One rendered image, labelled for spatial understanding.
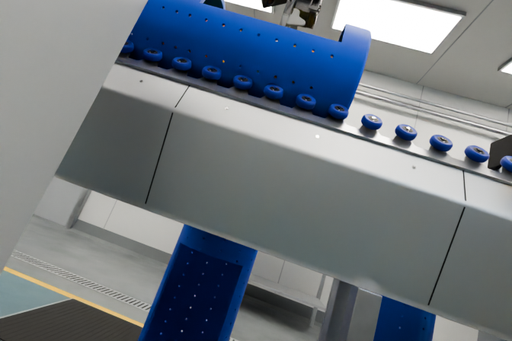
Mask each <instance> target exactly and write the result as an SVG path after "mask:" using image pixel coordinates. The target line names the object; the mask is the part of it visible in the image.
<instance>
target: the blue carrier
mask: <svg viewBox="0 0 512 341"><path fill-rule="evenodd" d="M177 12H178V13H177ZM190 16H191V17H190ZM223 25H225V26H224V27H223ZM240 30H241V31H240ZM132 34H133V35H132ZM371 39H372V34H371V31H370V30H367V29H365V28H362V27H357V26H354V25H350V24H345V25H344V28H343V30H342V32H341V35H340V38H339V40H338V41H335V40H330V39H327V38H324V37H320V36H316V35H314V34H310V33H306V32H302V31H300V30H295V29H292V28H289V27H284V26H281V25H278V24H273V23H271V22H267V21H263V20H259V19H257V18H252V17H249V16H246V15H243V14H238V13H235V12H232V11H227V10H226V5H225V0H148V1H147V3H146V5H145V7H144V9H143V10H142V13H141V15H140V16H139V18H138V20H137V22H136V24H135V25H134V27H133V29H132V31H131V33H130V35H129V36H128V38H127V40H129V41H130V42H132V43H133V45H134V50H133V51H132V52H131V53H130V57H129V58H131V59H135V60H141V59H144V58H143V57H142V51H143V50H144V49H148V48H153V49H158V50H160V51H161V52H162V60H160V61H158V67H160V68H163V69H167V70H168V69H172V68H173V67H172V60H173V59H174V58H176V57H184V58H187V59H189V60H190V61H191V62H192V66H191V69H190V70H187V76H190V77H192V78H196V79H198V78H202V77H203V76H202V70H203V68H204V67H206V66H215V67H217V68H219V69H220V70H221V71H222V76H221V78H220V79H218V80H217V85H219V86H222V87H224V88H231V87H234V85H233V83H232V81H233V78H234V77H235V76H236V75H244V76H247V77H249V78H250V79H251V80H252V86H251V88H250V89H248V95H251V96H254V97H258V98H261V97H263V96H265V95H264V88H265V86H267V85H269V84H275V85H277V86H280V87H281V88H282V89H283V92H284V93H283V97H282V98H280V99H279V101H280V104H281V105H284V106H286V107H290V108H293V107H295V106H296V105H297V104H296V97H297V96H298V95H300V94H307V95H310V96H312V97H314V98H315V100H316V104H315V107H314V108H313V109H311V111H312V114H313V115H316V116H320V117H323V118H326V117H327V116H329V113H328V108H329V107H330V106H331V105H332V104H340V105H343V106H345V107H346V108H347V109H348V110H349V109H350V105H351V104H352V101H353V99H354V96H355V94H356V91H357V88H358V85H359V83H360V79H361V77H362V74H363V70H364V67H365V64H366V60H367V57H368V54H369V51H370V44H371ZM276 40H277V42H276ZM163 43H164V44H163ZM294 46H296V47H294ZM176 47H177V48H176ZM189 50H190V52H189ZM312 51H314V52H312ZM206 55H207V57H206ZM331 56H333V58H331ZM223 60H224V62H223ZM257 70H258V71H259V73H257ZM274 76H277V78H275V77H274ZM292 81H294V82H295V83H292ZM310 87H313V88H312V89H311V88H310Z"/></svg>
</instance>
